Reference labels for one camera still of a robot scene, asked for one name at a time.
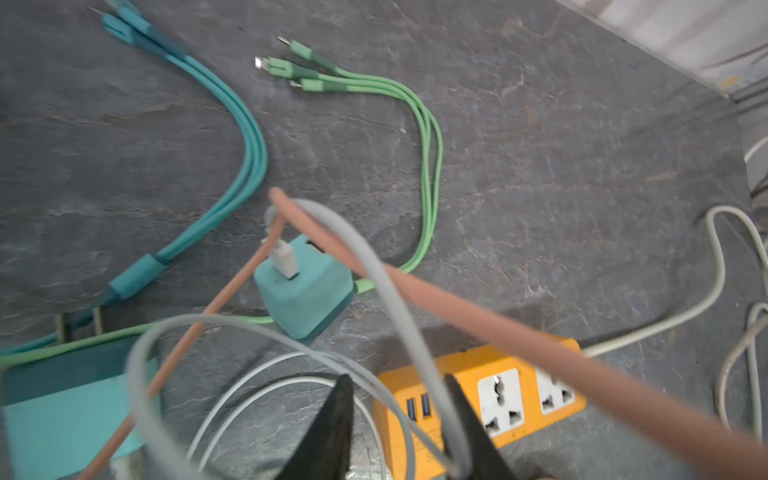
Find white power cord bundle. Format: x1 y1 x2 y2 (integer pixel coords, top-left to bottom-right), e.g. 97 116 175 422
580 134 768 442

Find teal multi-head cable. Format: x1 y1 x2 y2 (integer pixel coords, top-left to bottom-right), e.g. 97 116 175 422
0 0 269 355

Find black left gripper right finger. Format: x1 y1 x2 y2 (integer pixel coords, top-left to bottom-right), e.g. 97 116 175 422
444 374 516 480

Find white charging cable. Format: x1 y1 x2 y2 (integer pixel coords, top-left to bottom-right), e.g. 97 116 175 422
124 197 475 480

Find teal charger cube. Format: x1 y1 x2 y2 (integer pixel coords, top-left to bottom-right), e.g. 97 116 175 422
254 235 357 345
1 307 149 479

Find orange power strip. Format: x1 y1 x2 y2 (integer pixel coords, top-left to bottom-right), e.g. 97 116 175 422
378 345 586 448

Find pink multi-head cable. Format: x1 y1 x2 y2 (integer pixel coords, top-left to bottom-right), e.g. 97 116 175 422
77 187 768 480

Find light green multi-head cable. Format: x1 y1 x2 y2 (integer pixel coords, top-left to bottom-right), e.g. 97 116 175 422
0 35 445 368

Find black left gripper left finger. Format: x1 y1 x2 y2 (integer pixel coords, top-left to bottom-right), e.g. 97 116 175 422
276 375 354 480

